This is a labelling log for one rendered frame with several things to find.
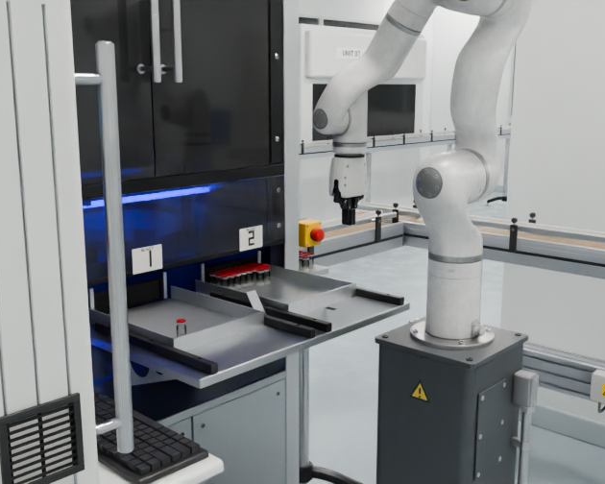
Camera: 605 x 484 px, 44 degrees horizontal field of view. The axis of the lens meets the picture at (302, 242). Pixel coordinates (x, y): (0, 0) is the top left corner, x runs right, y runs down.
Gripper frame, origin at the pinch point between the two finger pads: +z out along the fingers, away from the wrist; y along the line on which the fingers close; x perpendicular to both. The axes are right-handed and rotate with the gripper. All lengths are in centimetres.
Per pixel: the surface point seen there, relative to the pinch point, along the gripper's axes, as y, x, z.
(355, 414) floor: -100, -75, 110
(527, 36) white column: -144, -25, -52
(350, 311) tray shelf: 5.7, 5.7, 22.3
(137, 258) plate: 44, -28, 8
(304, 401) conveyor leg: -31, -43, 72
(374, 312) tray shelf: 2.5, 10.3, 22.3
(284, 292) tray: 4.5, -17.9, 22.1
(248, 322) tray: 33.0, -2.1, 20.2
